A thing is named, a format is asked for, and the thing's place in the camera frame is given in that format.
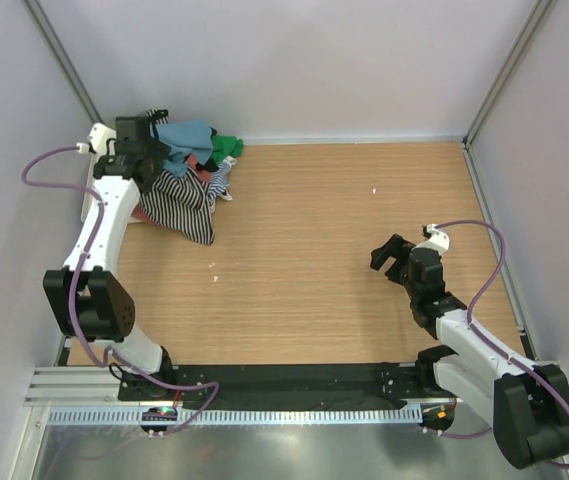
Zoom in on black white striped tank top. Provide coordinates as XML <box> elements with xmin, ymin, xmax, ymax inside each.
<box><xmin>132</xmin><ymin>110</ymin><xmax>215</xmax><ymax>245</ymax></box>

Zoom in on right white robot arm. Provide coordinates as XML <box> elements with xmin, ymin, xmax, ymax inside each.
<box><xmin>370</xmin><ymin>225</ymin><xmax>569</xmax><ymax>469</ymax></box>

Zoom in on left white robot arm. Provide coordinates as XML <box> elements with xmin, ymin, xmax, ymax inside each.
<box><xmin>43</xmin><ymin>112</ymin><xmax>176</xmax><ymax>400</ymax></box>

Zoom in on light blue tank top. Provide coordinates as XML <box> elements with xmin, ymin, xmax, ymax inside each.
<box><xmin>157</xmin><ymin>120</ymin><xmax>213</xmax><ymax>178</ymax></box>

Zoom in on salmon pink tank top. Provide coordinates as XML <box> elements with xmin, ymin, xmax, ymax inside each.
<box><xmin>129</xmin><ymin>155</ymin><xmax>211</xmax><ymax>230</ymax></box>

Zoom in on bright green tank top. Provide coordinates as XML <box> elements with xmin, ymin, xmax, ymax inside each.
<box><xmin>211</xmin><ymin>135</ymin><xmax>244</xmax><ymax>164</ymax></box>

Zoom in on blue white striped tank top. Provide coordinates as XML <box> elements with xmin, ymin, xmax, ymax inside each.
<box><xmin>208</xmin><ymin>156</ymin><xmax>237</xmax><ymax>212</ymax></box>

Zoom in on white tray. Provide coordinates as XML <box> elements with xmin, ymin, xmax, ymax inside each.
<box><xmin>80</xmin><ymin>164</ymin><xmax>94</xmax><ymax>222</ymax></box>

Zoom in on white paper scraps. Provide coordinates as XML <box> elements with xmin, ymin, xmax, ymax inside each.
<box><xmin>208</xmin><ymin>262</ymin><xmax>220</xmax><ymax>283</ymax></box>

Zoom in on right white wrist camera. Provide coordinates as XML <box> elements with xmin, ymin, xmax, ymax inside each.
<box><xmin>417</xmin><ymin>224</ymin><xmax>450</xmax><ymax>256</ymax></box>

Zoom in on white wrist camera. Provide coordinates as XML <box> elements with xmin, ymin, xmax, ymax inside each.
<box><xmin>76</xmin><ymin>123</ymin><xmax>116</xmax><ymax>156</ymax></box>
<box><xmin>417</xmin><ymin>224</ymin><xmax>450</xmax><ymax>256</ymax></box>

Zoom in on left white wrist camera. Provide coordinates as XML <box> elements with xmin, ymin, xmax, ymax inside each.
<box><xmin>76</xmin><ymin>123</ymin><xmax>116</xmax><ymax>156</ymax></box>

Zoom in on slotted cable duct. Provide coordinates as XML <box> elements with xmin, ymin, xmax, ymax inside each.
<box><xmin>48</xmin><ymin>405</ymin><xmax>422</xmax><ymax>427</ymax></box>

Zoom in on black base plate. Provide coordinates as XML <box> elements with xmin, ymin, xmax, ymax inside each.
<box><xmin>116</xmin><ymin>360</ymin><xmax>460</xmax><ymax>407</ymax></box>

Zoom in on aluminium frame rail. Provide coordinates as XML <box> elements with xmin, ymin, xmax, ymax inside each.
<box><xmin>26</xmin><ymin>359</ymin><xmax>462</xmax><ymax>411</ymax></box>

